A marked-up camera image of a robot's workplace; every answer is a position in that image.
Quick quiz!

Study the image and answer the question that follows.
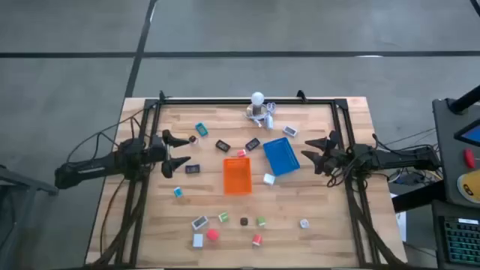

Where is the grey metal stand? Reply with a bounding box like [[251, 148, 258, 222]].
[[0, 163, 60, 270]]

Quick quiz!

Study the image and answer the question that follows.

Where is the brown cable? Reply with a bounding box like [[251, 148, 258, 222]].
[[99, 175, 127, 256]]

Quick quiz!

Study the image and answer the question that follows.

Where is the white paper sheet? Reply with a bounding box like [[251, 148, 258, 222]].
[[389, 193, 408, 243]]

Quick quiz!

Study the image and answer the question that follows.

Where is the white lamp cord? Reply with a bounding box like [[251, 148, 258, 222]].
[[243, 101, 278, 131]]

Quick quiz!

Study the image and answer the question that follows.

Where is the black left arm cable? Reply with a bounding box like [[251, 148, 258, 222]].
[[66, 107, 151, 163]]

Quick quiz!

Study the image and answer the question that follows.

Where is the floor cable tangle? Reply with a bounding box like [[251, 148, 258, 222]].
[[374, 127, 446, 187]]

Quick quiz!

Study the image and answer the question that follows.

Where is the black pole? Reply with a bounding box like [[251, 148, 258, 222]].
[[448, 84, 480, 116]]

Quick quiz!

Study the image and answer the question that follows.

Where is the blue tablet screen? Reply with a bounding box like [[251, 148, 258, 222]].
[[454, 118, 480, 148]]

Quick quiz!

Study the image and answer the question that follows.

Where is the blue plastic basket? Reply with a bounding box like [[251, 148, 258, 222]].
[[262, 136, 301, 177]]

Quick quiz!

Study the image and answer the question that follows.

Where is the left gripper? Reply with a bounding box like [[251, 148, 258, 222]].
[[148, 129, 192, 180]]

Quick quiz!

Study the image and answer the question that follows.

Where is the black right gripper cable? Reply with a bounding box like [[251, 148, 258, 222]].
[[325, 164, 361, 188]]

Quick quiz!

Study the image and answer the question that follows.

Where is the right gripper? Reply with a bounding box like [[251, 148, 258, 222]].
[[300, 130, 356, 176]]

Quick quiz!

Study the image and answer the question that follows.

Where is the backlit keyboard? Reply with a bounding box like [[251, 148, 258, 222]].
[[442, 216, 480, 266]]

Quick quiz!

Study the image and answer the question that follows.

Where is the orange plastic basket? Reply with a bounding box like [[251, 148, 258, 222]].
[[223, 156, 253, 197]]

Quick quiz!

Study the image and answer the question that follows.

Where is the black cart bar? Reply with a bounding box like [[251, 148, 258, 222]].
[[391, 179, 447, 214]]

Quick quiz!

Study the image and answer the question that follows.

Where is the black aluminium table frame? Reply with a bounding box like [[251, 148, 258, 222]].
[[112, 89, 398, 269]]

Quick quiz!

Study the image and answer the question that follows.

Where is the red stop button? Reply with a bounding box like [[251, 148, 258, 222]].
[[463, 148, 476, 170]]

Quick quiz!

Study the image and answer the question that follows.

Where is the yellow round controller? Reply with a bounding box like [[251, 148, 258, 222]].
[[456, 169, 480, 206]]

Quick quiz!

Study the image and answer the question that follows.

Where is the grey console cart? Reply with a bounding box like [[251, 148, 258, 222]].
[[430, 96, 480, 270]]

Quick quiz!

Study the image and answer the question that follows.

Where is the brass lamp base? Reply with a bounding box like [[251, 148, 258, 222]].
[[246, 103, 269, 119]]

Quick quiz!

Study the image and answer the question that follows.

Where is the black cable bundle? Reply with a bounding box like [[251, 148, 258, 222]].
[[89, 175, 149, 269], [346, 175, 404, 269]]

